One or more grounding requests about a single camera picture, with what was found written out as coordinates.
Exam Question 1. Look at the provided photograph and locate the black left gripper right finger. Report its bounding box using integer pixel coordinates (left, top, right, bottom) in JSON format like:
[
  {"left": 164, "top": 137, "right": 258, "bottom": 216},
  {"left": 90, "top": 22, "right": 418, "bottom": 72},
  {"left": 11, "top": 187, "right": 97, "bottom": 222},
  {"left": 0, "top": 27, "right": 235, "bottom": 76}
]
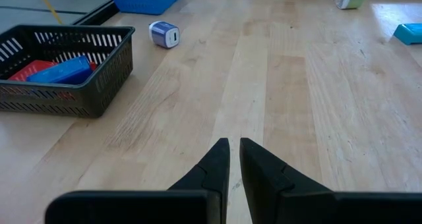
[{"left": 239, "top": 138, "right": 422, "bottom": 224}]

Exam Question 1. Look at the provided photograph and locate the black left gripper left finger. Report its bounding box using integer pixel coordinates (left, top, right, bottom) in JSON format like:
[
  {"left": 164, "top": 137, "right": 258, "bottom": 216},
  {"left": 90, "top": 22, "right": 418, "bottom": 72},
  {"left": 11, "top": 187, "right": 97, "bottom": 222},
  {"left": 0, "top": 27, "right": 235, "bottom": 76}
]
[{"left": 45, "top": 138, "right": 231, "bottom": 224}]

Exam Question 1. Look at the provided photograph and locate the purple white USB charger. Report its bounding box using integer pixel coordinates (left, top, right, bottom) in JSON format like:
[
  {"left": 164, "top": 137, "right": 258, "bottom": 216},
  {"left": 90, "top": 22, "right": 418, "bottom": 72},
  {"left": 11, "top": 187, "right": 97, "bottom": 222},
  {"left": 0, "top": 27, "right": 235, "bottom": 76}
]
[{"left": 148, "top": 20, "right": 181, "bottom": 49}]

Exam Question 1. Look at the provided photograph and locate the dark blue card box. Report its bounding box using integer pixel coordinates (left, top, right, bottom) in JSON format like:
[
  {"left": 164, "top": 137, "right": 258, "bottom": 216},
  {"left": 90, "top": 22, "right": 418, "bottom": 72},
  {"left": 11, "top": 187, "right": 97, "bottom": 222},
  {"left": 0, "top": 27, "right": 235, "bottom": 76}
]
[{"left": 26, "top": 55, "right": 93, "bottom": 86}]

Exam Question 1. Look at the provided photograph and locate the red card box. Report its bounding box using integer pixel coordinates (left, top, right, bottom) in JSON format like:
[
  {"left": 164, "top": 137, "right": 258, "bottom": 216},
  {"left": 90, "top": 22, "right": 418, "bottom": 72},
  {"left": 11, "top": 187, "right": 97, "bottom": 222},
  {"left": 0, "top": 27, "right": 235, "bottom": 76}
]
[{"left": 8, "top": 59, "right": 59, "bottom": 82}]

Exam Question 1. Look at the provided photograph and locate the light blue card box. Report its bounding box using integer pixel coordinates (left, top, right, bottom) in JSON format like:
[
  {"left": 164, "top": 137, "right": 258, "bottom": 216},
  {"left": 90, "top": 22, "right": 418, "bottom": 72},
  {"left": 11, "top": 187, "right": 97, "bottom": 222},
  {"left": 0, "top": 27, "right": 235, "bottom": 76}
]
[{"left": 393, "top": 22, "right": 422, "bottom": 46}]

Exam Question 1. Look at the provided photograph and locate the black plastic basket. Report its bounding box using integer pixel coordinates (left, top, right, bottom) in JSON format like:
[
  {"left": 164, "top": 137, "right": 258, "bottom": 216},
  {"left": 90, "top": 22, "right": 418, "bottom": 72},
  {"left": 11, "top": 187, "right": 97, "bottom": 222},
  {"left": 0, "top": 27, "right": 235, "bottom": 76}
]
[{"left": 0, "top": 24, "right": 136, "bottom": 119}]

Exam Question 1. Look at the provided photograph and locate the blue plastic basket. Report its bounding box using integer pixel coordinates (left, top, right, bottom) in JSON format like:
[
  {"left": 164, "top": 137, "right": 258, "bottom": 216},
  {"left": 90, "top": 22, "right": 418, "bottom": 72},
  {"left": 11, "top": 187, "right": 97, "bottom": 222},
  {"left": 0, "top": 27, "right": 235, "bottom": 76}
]
[{"left": 105, "top": 0, "right": 185, "bottom": 16}]

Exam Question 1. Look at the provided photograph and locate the yellow cable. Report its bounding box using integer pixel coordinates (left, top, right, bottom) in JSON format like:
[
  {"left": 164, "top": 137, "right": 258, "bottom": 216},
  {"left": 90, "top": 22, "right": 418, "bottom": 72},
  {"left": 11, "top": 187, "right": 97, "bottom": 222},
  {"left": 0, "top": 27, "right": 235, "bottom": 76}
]
[{"left": 34, "top": 0, "right": 63, "bottom": 24}]

